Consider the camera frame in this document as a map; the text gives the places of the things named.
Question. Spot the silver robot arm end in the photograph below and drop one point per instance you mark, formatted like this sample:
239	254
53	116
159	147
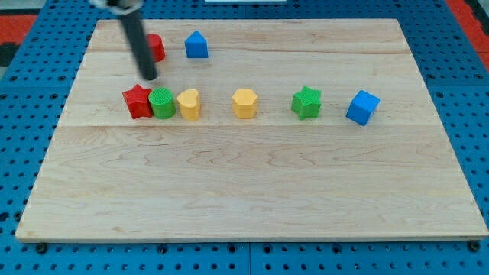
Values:
118	7

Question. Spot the blue triangle block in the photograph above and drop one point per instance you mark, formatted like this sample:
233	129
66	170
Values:
196	46

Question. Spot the light wooden board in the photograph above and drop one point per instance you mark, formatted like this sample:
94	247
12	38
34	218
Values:
108	178

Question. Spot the yellow hexagon block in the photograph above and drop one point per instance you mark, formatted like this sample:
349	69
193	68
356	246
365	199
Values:
244	103

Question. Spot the yellow heart block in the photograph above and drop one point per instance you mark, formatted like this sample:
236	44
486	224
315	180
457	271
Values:
189	104

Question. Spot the green star block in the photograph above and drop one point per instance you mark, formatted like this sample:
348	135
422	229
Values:
307	103

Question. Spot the green cylinder block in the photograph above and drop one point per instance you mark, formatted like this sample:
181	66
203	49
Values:
162	103

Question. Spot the red star block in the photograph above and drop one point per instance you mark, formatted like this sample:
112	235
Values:
137	101

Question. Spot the red cylinder block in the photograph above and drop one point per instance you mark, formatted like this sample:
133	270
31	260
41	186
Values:
156	45

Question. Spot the blue cube block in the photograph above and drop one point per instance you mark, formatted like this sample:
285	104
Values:
362	107

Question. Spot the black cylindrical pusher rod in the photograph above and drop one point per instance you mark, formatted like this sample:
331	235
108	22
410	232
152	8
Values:
136	37

